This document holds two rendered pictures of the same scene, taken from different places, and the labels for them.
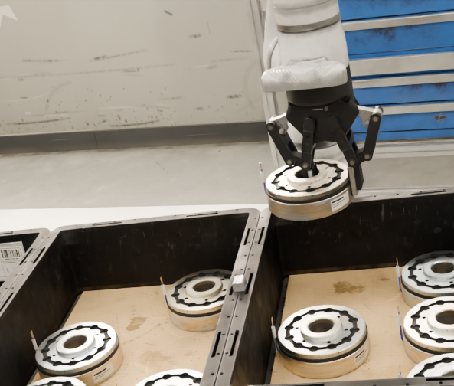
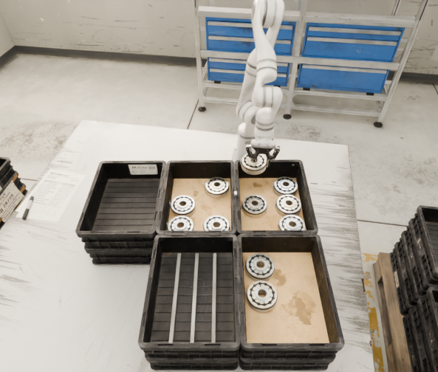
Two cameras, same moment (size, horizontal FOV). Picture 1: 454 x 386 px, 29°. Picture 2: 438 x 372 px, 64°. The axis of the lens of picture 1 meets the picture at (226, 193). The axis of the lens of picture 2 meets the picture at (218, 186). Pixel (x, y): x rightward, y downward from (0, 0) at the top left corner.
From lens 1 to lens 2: 0.62 m
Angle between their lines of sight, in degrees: 25
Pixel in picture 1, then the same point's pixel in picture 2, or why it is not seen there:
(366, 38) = (239, 44)
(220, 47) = (171, 23)
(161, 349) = (206, 204)
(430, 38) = not seen: hidden behind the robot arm
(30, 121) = (84, 44)
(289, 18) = (261, 126)
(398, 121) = not seen: hidden behind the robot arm
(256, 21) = (197, 31)
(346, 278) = (256, 181)
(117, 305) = (187, 185)
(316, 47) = (267, 134)
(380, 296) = (267, 189)
